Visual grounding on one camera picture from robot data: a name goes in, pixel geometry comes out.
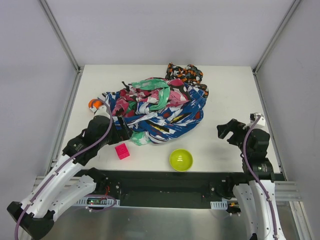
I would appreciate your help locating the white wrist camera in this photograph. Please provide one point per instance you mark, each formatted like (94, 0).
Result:
(257, 120)
(102, 110)

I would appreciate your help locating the right aluminium frame post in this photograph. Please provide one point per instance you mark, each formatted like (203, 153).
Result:
(281, 27)

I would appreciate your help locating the left aluminium frame post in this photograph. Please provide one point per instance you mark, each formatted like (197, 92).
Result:
(59, 34)

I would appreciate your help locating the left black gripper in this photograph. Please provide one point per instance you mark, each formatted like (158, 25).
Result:
(122, 128)

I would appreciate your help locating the orange black patterned cloth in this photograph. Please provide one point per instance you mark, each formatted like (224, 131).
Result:
(189, 74)

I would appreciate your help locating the aluminium frame post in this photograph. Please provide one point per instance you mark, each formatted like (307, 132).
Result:
(59, 34)
(281, 27)

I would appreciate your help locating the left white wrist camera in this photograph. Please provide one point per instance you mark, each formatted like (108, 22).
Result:
(102, 110)

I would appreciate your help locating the blue patterned cloth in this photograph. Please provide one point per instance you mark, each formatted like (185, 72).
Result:
(170, 123)

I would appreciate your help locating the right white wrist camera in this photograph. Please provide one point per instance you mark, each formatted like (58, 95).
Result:
(257, 120)

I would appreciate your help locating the pink green patterned cloth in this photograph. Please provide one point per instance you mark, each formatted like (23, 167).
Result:
(150, 95)

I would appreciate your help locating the lime green bowl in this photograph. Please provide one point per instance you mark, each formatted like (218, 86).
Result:
(181, 160)

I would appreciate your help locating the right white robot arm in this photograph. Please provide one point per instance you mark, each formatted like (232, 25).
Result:
(255, 192)

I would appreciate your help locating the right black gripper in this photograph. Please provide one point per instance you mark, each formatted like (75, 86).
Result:
(235, 131)

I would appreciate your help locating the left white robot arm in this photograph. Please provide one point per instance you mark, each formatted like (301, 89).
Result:
(37, 213)

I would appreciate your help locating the pink cube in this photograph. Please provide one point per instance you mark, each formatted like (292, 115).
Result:
(122, 151)

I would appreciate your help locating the orange ball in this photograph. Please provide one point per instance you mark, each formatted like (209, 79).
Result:
(94, 105)

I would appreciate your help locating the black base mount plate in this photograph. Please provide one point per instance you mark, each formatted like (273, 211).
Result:
(160, 189)

